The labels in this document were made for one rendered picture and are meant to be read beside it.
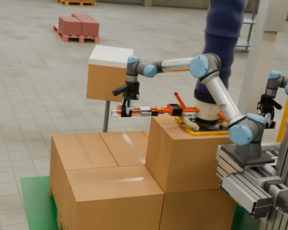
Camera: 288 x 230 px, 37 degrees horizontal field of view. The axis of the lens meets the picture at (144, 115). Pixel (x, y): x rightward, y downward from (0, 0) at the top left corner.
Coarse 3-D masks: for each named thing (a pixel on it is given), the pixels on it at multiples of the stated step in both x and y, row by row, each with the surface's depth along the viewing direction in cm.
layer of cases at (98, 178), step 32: (64, 160) 312; (96, 160) 318; (128, 160) 324; (64, 192) 302; (96, 192) 278; (128, 192) 283; (160, 192) 288; (192, 192) 295; (224, 192) 305; (64, 224) 304; (96, 224) 277; (128, 224) 286; (160, 224) 296; (192, 224) 307; (224, 224) 318
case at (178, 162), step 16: (160, 128) 291; (176, 128) 290; (160, 144) 292; (176, 144) 275; (192, 144) 279; (208, 144) 283; (224, 144) 288; (160, 160) 292; (176, 160) 280; (192, 160) 284; (208, 160) 289; (160, 176) 293; (176, 176) 285; (192, 176) 289; (208, 176) 294
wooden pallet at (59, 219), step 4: (48, 188) 369; (52, 188) 351; (52, 192) 351; (52, 196) 363; (56, 200) 334; (56, 204) 334; (60, 216) 318; (60, 220) 318; (60, 224) 319; (60, 228) 321; (64, 228) 307
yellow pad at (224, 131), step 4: (188, 128) 288; (200, 128) 289; (204, 128) 287; (220, 128) 291; (224, 128) 294; (188, 132) 286; (192, 132) 282; (196, 132) 283; (200, 132) 283; (204, 132) 284; (208, 132) 285; (212, 132) 286; (216, 132) 287; (220, 132) 288; (224, 132) 289; (228, 132) 290
